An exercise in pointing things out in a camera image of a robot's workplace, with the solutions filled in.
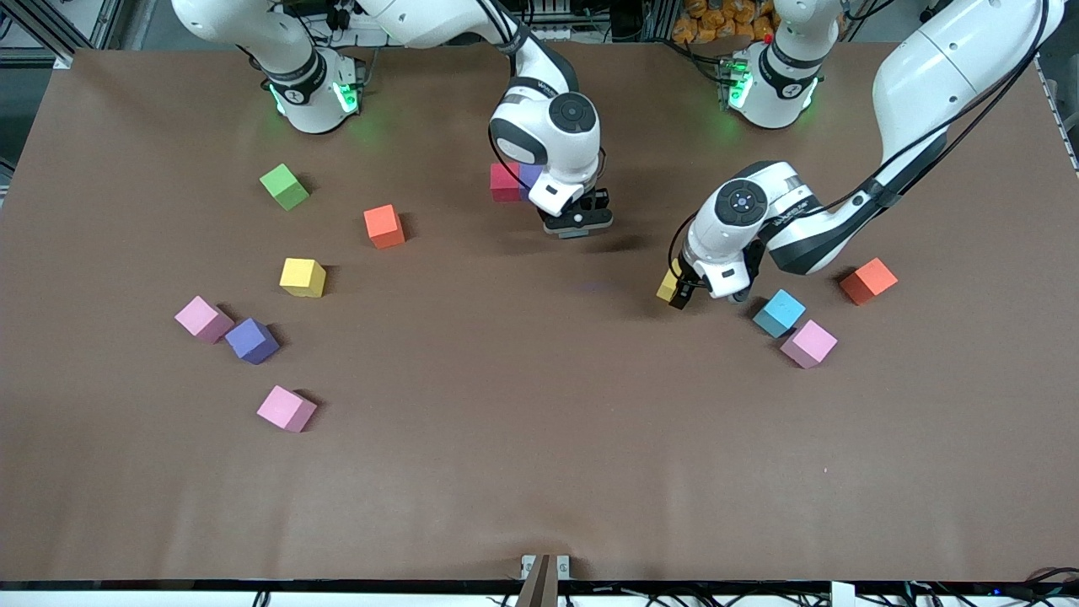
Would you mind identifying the red foam cube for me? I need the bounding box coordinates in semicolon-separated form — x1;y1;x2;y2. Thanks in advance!
490;162;523;204

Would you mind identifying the pink foam cube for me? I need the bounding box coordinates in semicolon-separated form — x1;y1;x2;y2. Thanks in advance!
256;384;319;434
780;319;840;370
174;295;236;345

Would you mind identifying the orange foam cube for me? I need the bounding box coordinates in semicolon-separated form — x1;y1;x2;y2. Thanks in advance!
363;204;406;250
839;257;899;307

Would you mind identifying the white rack equipment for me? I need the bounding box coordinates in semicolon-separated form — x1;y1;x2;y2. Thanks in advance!
514;0;576;43

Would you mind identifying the orange packaged goods pile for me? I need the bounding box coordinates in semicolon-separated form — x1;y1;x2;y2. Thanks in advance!
673;0;781;45

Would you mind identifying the green foam cube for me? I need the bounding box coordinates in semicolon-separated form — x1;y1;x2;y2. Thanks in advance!
259;163;311;212

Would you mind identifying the white power strip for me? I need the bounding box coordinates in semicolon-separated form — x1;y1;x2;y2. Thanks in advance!
325;0;376;31

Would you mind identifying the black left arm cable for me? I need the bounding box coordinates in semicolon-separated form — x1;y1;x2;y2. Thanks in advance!
670;0;1050;275

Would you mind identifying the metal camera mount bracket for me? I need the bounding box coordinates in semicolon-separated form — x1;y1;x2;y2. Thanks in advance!
516;554;572;607

